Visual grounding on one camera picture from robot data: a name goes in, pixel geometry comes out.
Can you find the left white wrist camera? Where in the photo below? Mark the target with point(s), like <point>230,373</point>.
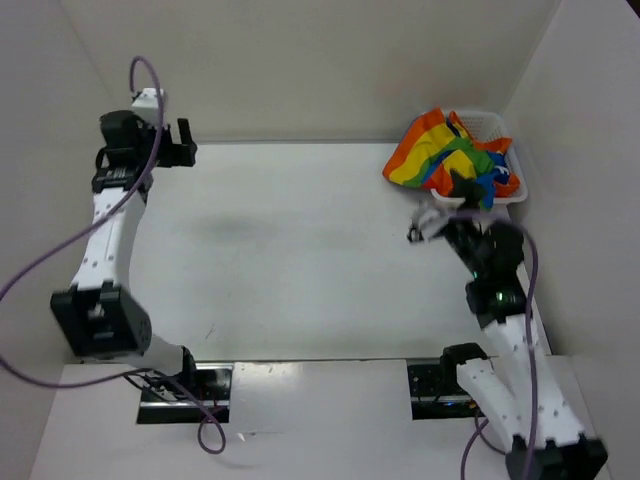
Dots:
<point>149,105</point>

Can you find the white plastic basket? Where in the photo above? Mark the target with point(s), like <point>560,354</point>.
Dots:
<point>486,154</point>

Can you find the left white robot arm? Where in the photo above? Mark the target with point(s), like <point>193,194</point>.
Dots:
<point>97,314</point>

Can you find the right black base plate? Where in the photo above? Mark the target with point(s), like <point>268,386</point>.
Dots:
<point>432,398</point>

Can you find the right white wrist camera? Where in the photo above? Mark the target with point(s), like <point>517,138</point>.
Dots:
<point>426,222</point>

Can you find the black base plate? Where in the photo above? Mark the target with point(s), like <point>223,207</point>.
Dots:
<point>432,398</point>
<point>162,403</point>

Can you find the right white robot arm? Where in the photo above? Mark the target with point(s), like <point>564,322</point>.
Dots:
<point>541,435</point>

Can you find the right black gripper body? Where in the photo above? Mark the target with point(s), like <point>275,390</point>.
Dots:
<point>461,237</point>

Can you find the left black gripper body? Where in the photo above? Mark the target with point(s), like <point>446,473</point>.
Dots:
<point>174,156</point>

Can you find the rainbow striped shorts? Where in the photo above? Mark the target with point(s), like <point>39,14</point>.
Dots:
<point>441,149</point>

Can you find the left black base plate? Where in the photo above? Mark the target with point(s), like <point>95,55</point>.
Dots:
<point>162,403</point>

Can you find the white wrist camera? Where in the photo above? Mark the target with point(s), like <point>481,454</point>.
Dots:
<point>149,105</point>
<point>426,222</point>

